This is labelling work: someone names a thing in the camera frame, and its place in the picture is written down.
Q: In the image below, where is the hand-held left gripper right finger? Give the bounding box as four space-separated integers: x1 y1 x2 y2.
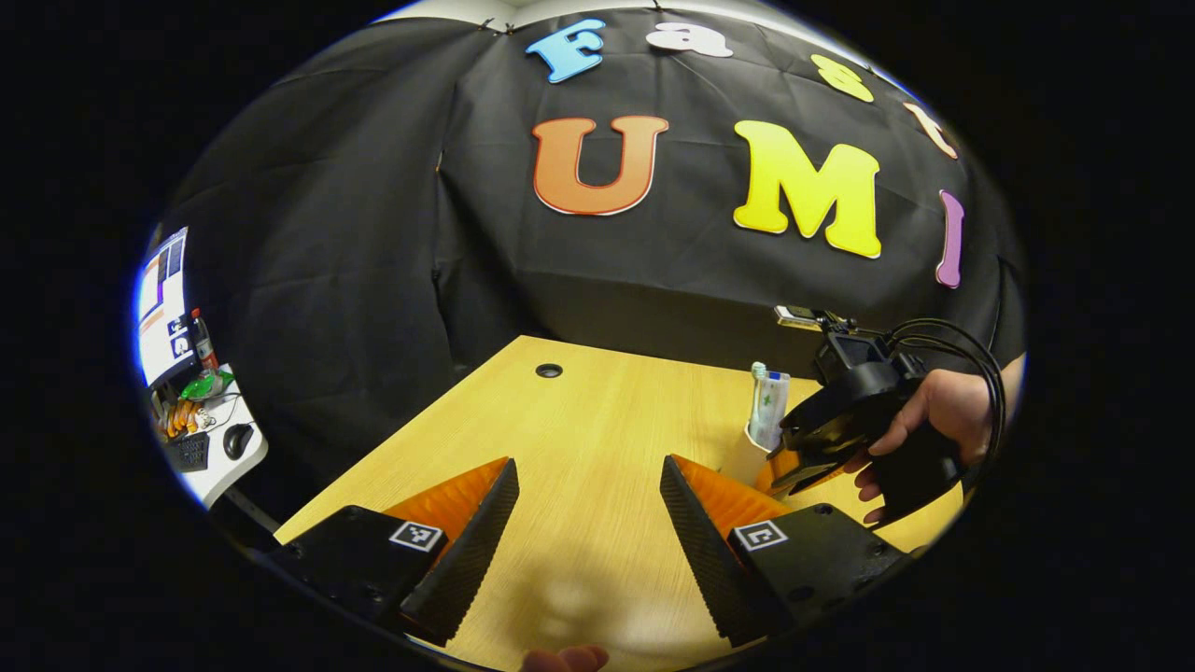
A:
658 455 912 648

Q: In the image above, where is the black keyboard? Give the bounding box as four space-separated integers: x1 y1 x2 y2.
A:
166 431 212 473

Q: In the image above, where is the white toothpaste tube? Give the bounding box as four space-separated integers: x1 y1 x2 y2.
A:
750 371 792 453

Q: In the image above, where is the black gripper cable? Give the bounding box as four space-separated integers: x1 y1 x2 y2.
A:
885 317 1009 468

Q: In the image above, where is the beige cup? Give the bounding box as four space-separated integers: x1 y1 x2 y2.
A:
744 425 794 488

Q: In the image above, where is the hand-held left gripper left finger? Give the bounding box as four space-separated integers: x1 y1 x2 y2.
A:
271 456 521 647

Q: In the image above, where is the red drink bottle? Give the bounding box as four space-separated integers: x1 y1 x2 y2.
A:
190 308 220 374

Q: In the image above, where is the black backdrop cloth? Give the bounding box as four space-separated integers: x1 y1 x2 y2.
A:
154 5 1028 524

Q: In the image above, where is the green packet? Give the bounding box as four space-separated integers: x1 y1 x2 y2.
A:
180 371 236 402

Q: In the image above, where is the computer monitor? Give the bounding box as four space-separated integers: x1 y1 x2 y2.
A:
135 227 199 388

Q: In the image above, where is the white side table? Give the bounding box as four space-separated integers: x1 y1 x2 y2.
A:
149 369 270 510

